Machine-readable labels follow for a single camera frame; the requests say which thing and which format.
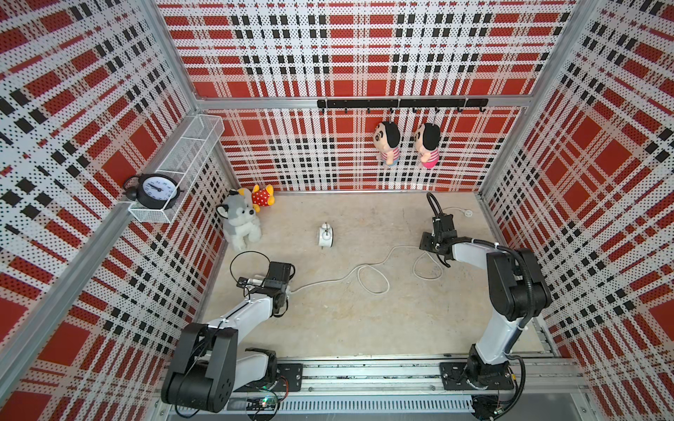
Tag plush doll blue shorts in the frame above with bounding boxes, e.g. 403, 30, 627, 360
373, 121, 401, 167

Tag black hook rail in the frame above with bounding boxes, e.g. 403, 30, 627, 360
317, 98, 489, 111

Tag red yellow plush toy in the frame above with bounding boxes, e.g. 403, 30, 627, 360
237, 184, 276, 212

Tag white wire basket shelf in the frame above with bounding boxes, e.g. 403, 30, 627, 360
128, 114, 224, 224

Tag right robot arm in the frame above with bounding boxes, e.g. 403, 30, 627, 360
419, 214, 552, 390

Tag small white alarm clock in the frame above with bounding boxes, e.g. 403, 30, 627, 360
318, 223, 335, 248

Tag grey husky plush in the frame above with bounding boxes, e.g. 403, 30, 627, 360
216, 191, 263, 252

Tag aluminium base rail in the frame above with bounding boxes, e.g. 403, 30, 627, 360
152, 356, 597, 420

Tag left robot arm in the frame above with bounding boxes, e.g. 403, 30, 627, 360
161, 261, 295, 413

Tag white power cord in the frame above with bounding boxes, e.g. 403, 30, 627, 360
289, 206, 475, 296

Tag plush doll pink shorts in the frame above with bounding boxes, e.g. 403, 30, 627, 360
414, 123, 441, 169

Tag black round clock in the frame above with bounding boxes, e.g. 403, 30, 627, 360
123, 174, 181, 210

